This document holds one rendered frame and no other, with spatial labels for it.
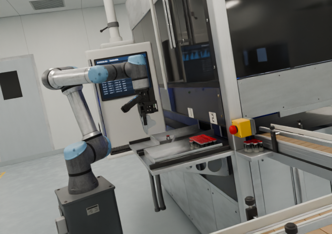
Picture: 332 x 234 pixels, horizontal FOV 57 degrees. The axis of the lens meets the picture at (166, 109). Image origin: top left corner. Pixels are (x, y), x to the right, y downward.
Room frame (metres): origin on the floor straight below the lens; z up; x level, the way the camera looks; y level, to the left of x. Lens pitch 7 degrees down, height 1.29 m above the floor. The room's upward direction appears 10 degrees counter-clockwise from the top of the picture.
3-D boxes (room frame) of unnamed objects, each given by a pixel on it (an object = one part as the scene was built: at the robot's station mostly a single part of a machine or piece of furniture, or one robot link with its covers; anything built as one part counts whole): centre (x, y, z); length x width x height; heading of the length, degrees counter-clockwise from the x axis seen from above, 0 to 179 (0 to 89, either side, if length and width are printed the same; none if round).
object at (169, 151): (1.51, -0.04, 0.90); 0.34 x 0.26 x 0.04; 104
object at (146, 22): (2.60, 0.02, 1.50); 0.49 x 0.01 x 0.59; 14
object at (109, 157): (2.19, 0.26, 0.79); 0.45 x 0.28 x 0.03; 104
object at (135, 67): (1.40, 0.10, 1.34); 0.09 x 0.08 x 0.11; 56
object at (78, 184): (1.50, 0.48, 0.84); 0.15 x 0.15 x 0.10
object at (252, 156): (1.32, -0.37, 0.87); 0.14 x 0.13 x 0.02; 104
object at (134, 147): (1.69, -0.04, 0.87); 0.70 x 0.48 x 0.02; 14
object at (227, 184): (2.39, -0.02, 0.73); 1.98 x 0.01 x 0.25; 14
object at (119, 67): (1.44, 0.19, 1.34); 0.11 x 0.11 x 0.08; 56
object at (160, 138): (1.87, -0.06, 0.90); 0.34 x 0.26 x 0.04; 104
